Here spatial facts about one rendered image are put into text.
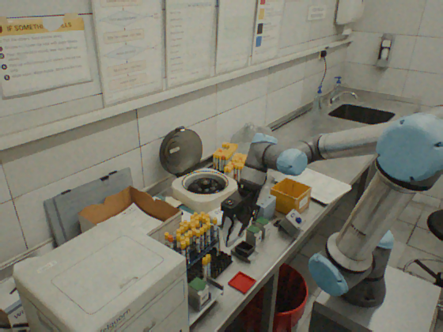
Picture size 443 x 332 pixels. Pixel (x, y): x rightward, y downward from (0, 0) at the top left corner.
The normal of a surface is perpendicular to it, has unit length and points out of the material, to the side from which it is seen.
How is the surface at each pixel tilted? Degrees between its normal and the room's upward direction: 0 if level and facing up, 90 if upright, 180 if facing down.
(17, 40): 92
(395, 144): 84
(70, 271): 0
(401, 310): 1
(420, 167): 84
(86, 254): 0
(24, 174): 90
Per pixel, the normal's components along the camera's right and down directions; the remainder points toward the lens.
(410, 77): -0.61, 0.36
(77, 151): 0.80, 0.29
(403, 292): 0.00, -0.88
